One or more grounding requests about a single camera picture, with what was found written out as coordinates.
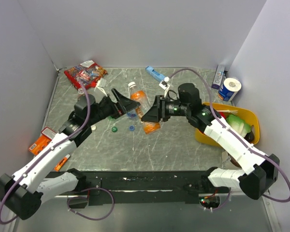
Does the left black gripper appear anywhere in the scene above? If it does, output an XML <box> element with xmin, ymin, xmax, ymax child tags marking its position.
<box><xmin>87</xmin><ymin>87</ymin><xmax>140</xmax><ymax>126</ymax></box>

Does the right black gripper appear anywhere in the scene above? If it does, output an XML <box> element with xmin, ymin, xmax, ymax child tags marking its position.
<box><xmin>141</xmin><ymin>95</ymin><xmax>189</xmax><ymax>123</ymax></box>

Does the orange tea bottle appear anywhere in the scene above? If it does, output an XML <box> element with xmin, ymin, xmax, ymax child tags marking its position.
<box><xmin>77</xmin><ymin>88</ymin><xmax>85</xmax><ymax>98</ymax></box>
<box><xmin>129</xmin><ymin>85</ymin><xmax>160</xmax><ymax>134</ymax></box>

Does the clear blue water bottle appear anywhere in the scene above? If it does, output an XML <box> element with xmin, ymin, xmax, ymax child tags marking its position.
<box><xmin>127</xmin><ymin>110</ymin><xmax>138</xmax><ymax>120</ymax></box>

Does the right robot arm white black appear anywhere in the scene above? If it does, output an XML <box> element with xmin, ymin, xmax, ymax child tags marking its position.
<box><xmin>141</xmin><ymin>83</ymin><xmax>279</xmax><ymax>200</ymax></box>

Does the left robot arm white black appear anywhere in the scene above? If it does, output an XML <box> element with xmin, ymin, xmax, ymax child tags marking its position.
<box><xmin>0</xmin><ymin>88</ymin><xmax>140</xmax><ymax>220</ymax></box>

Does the red candy bag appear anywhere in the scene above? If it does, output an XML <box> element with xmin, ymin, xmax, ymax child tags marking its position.
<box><xmin>64</xmin><ymin>60</ymin><xmax>108</xmax><ymax>90</ymax></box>

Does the yellow plastic basket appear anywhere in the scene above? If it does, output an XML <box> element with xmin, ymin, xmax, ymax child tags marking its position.
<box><xmin>195</xmin><ymin>103</ymin><xmax>260</xmax><ymax>148</ymax></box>

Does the red pepper toy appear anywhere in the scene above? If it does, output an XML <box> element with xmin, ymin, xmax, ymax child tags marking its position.
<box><xmin>219</xmin><ymin>112</ymin><xmax>227</xmax><ymax>119</ymax></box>

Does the toilet paper roll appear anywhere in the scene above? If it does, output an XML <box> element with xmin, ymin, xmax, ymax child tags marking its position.
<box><xmin>218</xmin><ymin>78</ymin><xmax>242</xmax><ymax>102</ymax></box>

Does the orange red battery pack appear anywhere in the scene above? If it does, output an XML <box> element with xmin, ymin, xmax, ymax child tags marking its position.
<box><xmin>28</xmin><ymin>127</ymin><xmax>56</xmax><ymax>156</ymax></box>

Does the green cabbage toy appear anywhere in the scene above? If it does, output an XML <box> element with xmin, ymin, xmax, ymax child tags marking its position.
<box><xmin>226</xmin><ymin>114</ymin><xmax>251</xmax><ymax>137</ymax></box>

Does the orange utility knife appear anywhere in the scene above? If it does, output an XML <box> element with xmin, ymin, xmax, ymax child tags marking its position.
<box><xmin>54</xmin><ymin>154</ymin><xmax>70</xmax><ymax>172</ymax></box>

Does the dark eggplant toy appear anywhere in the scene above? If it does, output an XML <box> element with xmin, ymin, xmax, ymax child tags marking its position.
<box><xmin>244</xmin><ymin>131</ymin><xmax>255</xmax><ymax>143</ymax></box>

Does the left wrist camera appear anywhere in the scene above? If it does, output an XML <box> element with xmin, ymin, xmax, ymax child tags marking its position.
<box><xmin>94</xmin><ymin>78</ymin><xmax>107</xmax><ymax>96</ymax></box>

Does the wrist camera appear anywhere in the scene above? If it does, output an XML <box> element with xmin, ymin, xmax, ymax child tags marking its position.
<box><xmin>159</xmin><ymin>76</ymin><xmax>171</xmax><ymax>97</ymax></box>
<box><xmin>94</xmin><ymin>78</ymin><xmax>107</xmax><ymax>96</ymax></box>

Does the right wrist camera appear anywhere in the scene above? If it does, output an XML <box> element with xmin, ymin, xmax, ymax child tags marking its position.
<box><xmin>159</xmin><ymin>76</ymin><xmax>171</xmax><ymax>97</ymax></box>

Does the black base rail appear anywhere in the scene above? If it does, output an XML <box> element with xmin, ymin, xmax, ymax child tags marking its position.
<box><xmin>63</xmin><ymin>171</ymin><xmax>229</xmax><ymax>206</ymax></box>

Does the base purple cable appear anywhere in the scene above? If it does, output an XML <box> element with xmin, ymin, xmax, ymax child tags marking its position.
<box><xmin>67</xmin><ymin>188</ymin><xmax>115</xmax><ymax>221</ymax></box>

